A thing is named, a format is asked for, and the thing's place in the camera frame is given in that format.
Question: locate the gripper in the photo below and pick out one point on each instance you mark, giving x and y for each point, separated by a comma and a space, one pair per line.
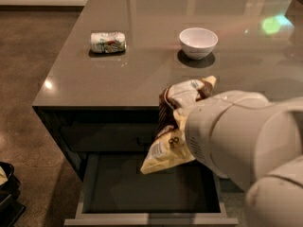
199, 130

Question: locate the brown chip bag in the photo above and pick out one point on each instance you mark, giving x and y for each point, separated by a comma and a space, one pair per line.
169, 147

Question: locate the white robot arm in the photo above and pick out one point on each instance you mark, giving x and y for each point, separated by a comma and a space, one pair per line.
255, 143

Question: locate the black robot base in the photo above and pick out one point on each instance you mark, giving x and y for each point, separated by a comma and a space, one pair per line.
10, 208

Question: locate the closed top left drawer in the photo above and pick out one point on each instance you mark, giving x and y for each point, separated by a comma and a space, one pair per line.
108, 136

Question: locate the grey counter cabinet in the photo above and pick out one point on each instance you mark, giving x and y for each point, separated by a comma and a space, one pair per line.
259, 51

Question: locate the open middle drawer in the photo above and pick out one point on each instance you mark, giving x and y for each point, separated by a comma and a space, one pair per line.
116, 194

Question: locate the white bowl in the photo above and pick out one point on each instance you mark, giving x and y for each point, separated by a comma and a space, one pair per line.
197, 42

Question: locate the white green crushed can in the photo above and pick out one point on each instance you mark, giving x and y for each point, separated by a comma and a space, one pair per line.
107, 42

